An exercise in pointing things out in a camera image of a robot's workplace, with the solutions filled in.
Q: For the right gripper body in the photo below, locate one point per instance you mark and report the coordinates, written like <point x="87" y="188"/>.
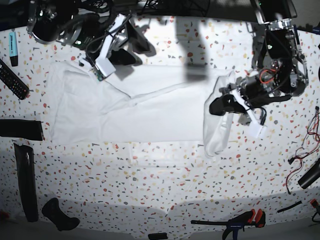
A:
<point x="97" y="40"/>

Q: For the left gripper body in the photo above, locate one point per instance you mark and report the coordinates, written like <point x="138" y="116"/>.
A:
<point x="257" y="91"/>

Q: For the white T-shirt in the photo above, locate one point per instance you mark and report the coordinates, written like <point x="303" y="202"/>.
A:
<point x="142" y="104"/>

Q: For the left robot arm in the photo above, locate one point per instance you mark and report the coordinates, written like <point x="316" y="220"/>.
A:
<point x="281" y="67"/>

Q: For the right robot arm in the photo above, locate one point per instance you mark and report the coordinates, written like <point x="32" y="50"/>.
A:
<point x="61" y="20"/>

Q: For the black cylinder right edge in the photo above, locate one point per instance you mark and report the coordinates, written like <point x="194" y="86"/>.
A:
<point x="310" y="176"/>

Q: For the light blue highlighter marker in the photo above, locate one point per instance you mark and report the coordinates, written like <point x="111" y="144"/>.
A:
<point x="13" y="49"/>

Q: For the terrazzo patterned table cloth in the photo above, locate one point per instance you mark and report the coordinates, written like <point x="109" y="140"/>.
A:
<point x="138" y="188"/>

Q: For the black TV remote control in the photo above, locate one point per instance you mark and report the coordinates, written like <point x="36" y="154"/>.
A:
<point x="13" y="82"/>

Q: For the black tape strip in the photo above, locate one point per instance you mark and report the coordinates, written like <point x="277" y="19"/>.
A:
<point x="21" y="128"/>

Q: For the black orange bar clamp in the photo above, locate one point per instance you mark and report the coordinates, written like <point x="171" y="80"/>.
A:
<point x="248" y="218"/>

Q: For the small orange clip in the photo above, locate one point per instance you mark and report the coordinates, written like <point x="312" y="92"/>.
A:
<point x="314" y="203"/>

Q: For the black cylindrical tube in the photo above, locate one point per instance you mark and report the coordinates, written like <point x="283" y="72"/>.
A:
<point x="24" y="156"/>

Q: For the small black rectangular device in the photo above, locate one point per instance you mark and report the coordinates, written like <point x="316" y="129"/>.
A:
<point x="158" y="236"/>

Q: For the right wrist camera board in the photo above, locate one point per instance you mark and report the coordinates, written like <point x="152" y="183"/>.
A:
<point x="103" y="68"/>

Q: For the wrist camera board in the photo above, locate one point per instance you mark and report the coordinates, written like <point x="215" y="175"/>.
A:
<point x="256" y="130"/>
<point x="103" y="68"/>

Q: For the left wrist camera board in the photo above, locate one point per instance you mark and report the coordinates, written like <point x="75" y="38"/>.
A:
<point x="256" y="130"/>

